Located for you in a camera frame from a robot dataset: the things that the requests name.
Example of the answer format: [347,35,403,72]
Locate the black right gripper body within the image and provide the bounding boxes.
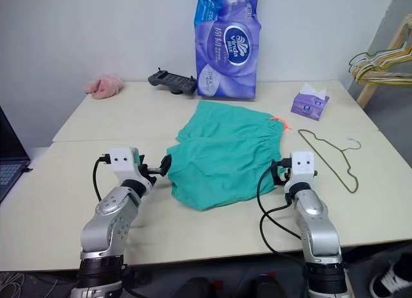
[271,159,292,187]

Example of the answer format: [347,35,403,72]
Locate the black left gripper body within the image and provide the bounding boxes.
[138,164,162,188]

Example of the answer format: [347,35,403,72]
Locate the olive wire hanger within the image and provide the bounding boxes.
[297,129,362,194]

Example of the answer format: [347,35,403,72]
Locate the orange drawstring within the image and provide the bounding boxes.
[270,115,293,132]

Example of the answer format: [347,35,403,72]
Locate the green shorts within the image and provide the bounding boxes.
[166,100,289,212]

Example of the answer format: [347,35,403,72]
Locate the small purple tissue box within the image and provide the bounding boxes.
[290,83,331,122]

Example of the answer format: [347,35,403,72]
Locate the pink fluffy cloth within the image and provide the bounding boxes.
[84,73,125,100]

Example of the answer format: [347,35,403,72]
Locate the black handheld controller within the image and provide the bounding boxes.
[147,66,198,96]

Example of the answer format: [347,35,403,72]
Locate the dark rounded shape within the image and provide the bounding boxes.
[250,273,285,298]

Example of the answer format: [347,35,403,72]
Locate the wooden clothes rack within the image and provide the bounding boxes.
[355,14,412,109]

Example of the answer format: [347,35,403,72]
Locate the large purple tissue pack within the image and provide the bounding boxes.
[192,0,263,101]

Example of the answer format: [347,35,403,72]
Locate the dark laptop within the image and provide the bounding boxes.
[0,105,33,204]

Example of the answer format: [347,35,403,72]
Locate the black and white sneaker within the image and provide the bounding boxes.
[369,257,412,298]

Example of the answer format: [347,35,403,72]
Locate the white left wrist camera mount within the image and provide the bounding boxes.
[106,146,153,190]

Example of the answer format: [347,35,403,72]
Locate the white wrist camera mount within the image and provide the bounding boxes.
[106,146,153,190]
[285,151,319,187]

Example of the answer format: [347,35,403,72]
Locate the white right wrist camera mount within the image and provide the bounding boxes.
[285,151,319,187]

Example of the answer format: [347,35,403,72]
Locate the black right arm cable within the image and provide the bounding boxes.
[256,162,310,257]

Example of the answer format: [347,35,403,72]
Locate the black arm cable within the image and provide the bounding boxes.
[92,154,111,202]
[256,162,310,257]

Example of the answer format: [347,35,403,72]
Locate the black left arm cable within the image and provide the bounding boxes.
[92,154,111,202]

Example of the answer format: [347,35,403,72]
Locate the white floor cables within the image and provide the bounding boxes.
[0,271,26,298]

